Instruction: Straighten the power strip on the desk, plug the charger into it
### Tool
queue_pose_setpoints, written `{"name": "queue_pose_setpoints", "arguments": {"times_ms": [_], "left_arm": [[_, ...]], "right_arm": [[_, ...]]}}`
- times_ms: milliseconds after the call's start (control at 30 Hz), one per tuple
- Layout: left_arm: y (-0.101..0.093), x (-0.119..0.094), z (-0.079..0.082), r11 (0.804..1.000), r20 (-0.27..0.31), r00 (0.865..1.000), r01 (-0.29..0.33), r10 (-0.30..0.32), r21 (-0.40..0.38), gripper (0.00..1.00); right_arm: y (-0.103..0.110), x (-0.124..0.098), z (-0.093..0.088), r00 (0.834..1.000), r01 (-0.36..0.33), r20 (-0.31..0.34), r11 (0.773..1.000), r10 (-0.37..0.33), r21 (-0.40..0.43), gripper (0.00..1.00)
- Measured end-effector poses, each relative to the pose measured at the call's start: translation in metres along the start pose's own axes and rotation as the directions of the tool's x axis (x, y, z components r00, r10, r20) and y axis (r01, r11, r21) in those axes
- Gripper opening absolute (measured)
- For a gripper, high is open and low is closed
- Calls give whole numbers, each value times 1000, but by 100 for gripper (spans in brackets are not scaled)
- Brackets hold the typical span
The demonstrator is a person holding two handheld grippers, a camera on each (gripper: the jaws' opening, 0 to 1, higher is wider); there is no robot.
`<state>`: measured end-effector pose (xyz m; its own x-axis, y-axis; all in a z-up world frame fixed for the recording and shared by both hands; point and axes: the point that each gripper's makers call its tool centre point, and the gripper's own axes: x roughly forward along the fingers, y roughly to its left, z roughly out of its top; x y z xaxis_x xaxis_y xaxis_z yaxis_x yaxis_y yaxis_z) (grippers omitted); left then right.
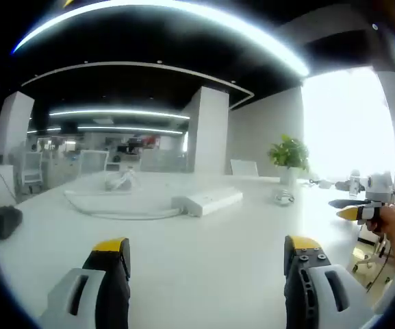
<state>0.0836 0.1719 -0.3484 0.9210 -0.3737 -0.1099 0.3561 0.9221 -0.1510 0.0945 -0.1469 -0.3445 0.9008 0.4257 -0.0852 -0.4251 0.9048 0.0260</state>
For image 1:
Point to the clear bottle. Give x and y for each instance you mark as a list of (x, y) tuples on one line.
[(354, 183)]

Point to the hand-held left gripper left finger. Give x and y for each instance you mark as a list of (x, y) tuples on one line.
[(67, 298)]

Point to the white desk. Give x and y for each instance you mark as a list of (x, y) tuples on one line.
[(197, 246)]

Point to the white mesh office chair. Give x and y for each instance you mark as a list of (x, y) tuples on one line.
[(32, 169), (93, 161)]

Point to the white chair backrest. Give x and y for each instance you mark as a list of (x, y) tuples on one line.
[(244, 168)]

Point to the green plant in white pot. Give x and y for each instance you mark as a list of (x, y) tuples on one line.
[(289, 154)]

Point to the person's right hand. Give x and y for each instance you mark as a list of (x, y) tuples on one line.
[(390, 222)]

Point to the clear plastic object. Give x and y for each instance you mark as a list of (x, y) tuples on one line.
[(118, 181)]

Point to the black lumpy object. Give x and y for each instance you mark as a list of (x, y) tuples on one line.
[(6, 222)]

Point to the white chair wheeled base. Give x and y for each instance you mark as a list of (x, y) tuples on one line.
[(368, 262)]

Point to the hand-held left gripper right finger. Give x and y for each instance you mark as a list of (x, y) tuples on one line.
[(324, 294)]

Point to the white power strip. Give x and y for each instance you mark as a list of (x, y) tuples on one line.
[(205, 202)]

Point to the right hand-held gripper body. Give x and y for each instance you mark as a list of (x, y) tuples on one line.
[(379, 186)]

